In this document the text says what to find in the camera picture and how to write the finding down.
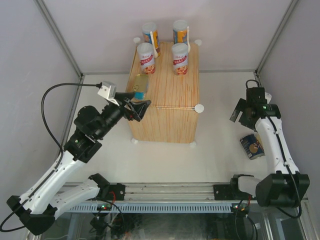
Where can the wooden cabinet box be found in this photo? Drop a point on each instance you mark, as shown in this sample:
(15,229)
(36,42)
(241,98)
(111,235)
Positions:
(171,116)

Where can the aluminium mounting rail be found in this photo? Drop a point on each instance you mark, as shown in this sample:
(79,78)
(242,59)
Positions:
(169,192)

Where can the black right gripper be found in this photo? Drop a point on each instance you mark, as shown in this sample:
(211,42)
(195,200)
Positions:
(242,106)

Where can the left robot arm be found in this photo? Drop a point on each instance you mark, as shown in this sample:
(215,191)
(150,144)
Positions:
(41,205)

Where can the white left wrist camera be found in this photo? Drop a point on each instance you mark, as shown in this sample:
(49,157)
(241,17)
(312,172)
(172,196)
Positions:
(108,92)

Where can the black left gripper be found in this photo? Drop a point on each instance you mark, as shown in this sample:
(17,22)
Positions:
(137,109)

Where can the white red label can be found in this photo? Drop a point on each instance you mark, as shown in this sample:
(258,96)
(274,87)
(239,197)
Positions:
(146,58)
(180,53)

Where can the grey slotted cable duct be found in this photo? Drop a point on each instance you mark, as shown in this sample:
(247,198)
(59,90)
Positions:
(153,208)

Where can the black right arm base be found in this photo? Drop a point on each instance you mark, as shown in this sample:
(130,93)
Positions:
(230,191)

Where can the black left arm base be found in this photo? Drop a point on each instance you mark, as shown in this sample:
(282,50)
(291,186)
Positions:
(108,191)

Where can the blue can with spoon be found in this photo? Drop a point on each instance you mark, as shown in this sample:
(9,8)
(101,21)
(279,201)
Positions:
(150,35)

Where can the blue rectangular tin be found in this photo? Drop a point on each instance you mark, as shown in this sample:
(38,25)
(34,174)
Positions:
(252,146)

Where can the gold rectangular tin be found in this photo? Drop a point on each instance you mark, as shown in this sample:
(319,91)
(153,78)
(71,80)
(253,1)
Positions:
(140,86)

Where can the blue yellow can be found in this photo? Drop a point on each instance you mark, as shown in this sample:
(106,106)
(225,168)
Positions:
(181,33)

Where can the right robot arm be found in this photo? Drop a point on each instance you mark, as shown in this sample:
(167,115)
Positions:
(283,186)

